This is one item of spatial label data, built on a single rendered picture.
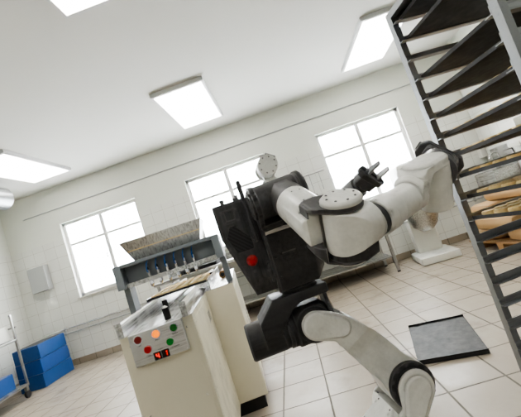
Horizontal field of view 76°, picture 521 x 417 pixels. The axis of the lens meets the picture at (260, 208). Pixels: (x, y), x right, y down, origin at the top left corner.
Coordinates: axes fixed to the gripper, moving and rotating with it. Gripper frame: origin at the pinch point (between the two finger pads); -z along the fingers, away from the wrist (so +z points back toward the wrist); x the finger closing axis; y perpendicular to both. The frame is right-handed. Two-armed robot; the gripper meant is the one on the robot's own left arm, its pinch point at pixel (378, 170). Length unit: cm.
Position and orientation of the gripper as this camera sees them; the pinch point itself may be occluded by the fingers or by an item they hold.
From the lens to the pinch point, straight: 140.4
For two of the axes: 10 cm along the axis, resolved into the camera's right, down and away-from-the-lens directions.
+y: 1.2, -7.2, 6.8
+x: -8.6, -4.2, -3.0
